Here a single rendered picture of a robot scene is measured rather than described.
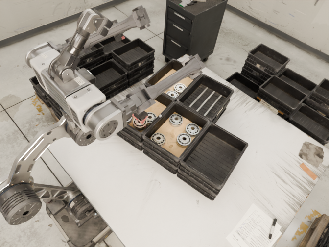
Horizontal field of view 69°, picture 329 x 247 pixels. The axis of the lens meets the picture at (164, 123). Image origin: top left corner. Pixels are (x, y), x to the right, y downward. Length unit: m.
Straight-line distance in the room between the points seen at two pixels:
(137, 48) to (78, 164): 1.67
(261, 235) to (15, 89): 3.05
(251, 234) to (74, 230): 1.28
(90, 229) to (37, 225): 0.56
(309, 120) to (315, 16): 2.04
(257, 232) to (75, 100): 1.31
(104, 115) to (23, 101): 2.42
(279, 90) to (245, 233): 1.68
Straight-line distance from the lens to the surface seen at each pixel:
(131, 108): 1.02
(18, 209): 1.48
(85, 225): 2.12
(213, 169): 1.64
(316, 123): 2.95
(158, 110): 1.85
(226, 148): 1.75
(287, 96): 2.87
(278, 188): 1.91
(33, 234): 2.48
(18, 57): 3.99
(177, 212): 1.63
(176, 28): 3.13
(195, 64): 1.21
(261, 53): 3.33
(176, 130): 1.75
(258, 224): 1.75
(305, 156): 2.16
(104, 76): 2.81
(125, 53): 2.92
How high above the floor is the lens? 2.24
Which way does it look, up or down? 53 degrees down
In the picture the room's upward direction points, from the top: 7 degrees clockwise
